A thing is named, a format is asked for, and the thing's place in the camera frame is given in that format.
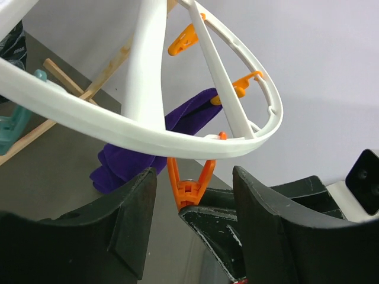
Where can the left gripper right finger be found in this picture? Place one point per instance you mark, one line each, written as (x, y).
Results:
(286, 242)

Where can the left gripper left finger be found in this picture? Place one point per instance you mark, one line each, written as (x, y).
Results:
(104, 241)

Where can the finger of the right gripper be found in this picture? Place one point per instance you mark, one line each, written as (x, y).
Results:
(214, 220)

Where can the orange clip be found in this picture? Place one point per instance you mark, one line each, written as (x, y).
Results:
(189, 192)
(215, 101)

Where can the white round clip hanger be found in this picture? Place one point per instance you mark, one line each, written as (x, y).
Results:
(247, 136)

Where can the teal clip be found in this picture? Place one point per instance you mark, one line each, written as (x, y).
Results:
(13, 126)

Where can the orange clip on towel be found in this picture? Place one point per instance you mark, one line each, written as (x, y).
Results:
(215, 101)

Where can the dark patterned shorts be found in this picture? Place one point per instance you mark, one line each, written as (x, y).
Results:
(14, 48)

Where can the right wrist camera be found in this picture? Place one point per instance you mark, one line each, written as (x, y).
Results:
(362, 181)

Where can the wooden drying rack frame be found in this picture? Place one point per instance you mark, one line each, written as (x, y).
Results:
(141, 124)

